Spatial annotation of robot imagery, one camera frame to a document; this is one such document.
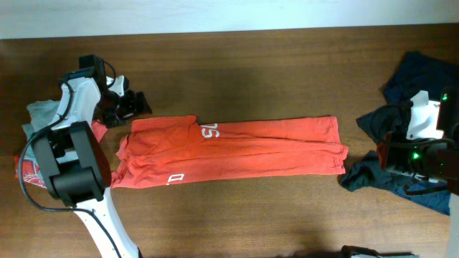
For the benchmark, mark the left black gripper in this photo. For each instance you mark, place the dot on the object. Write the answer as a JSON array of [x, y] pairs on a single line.
[[130, 109]]

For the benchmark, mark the dark navy garment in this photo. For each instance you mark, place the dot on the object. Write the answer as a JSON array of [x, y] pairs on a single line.
[[415, 72]]

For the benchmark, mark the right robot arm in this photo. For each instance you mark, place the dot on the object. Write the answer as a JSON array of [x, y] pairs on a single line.
[[442, 155]]

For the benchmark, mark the folded grey t-shirt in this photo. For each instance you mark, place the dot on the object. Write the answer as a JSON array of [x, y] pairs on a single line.
[[41, 114]]

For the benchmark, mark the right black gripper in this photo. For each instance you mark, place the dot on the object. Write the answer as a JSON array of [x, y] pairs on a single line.
[[394, 146]]

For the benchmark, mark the red soccer t-shirt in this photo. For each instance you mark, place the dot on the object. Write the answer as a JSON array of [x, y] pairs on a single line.
[[173, 150]]

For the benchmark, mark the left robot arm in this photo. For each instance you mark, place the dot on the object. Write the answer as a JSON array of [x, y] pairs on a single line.
[[73, 165]]

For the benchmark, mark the folded red printed t-shirt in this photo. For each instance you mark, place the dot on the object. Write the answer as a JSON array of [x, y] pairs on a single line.
[[30, 169]]

